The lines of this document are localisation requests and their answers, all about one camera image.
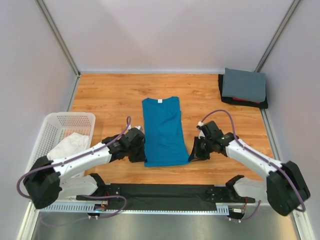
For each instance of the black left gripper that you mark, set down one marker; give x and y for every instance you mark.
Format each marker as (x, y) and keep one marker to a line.
(141, 157)

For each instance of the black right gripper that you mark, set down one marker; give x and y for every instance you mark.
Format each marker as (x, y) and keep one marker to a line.
(195, 154)

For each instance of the blue t shirt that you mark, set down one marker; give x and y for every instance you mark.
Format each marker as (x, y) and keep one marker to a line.
(164, 140)

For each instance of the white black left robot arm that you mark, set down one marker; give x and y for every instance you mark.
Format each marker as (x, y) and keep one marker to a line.
(50, 180)

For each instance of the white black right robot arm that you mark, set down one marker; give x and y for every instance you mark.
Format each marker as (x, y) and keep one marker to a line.
(285, 188)

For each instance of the folded red t shirt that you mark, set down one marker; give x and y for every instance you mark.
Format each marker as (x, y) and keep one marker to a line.
(244, 100)

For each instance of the white t shirt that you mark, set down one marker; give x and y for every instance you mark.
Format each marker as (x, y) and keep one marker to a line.
(70, 145)

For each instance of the white plastic laundry basket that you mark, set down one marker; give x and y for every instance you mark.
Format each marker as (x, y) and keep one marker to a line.
(57, 126)

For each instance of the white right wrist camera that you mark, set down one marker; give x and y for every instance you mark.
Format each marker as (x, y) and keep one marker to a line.
(201, 127)

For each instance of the slotted grey cable duct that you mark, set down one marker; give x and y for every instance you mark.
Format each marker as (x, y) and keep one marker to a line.
(68, 207)

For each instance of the right aluminium corner post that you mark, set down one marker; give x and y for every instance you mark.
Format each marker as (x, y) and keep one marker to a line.
(277, 34)

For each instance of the aluminium corner post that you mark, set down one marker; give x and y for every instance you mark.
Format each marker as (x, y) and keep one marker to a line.
(277, 34)
(57, 35)

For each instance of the left aluminium corner post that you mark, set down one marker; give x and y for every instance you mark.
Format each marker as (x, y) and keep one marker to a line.
(57, 35)

